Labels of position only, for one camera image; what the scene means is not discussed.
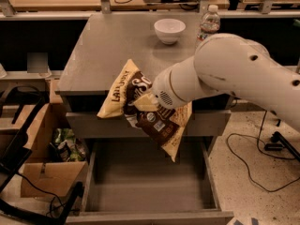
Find green snack bags in box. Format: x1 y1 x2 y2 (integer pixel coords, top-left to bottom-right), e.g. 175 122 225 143
49 128 86 162

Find grey wooden drawer cabinet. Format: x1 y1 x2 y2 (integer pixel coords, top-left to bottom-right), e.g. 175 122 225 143
54 11 243 225

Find open grey middle drawer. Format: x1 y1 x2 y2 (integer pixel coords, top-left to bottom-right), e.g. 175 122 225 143
67 139 233 225

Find open cardboard box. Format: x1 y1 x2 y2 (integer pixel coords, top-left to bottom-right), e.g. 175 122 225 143
0 78 89 199

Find closed grey top drawer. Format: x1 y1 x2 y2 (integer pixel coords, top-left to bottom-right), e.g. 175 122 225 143
67 110 231 139

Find brown and cream chip bag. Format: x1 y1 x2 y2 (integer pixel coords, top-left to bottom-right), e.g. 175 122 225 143
97 59 192 161

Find black chair frame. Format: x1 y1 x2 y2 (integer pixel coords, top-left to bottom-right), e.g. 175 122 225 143
0 85 83 225

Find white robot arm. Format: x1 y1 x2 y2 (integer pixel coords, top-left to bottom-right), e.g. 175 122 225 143
134 34 300 131

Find white ceramic bowl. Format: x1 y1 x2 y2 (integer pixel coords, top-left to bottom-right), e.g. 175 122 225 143
154 19 186 45

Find clear plastic water bottle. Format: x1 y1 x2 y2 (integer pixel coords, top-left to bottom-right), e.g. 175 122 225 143
196 5 220 46

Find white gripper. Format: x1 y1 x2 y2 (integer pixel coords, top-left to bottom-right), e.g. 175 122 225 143
133 59 196 112

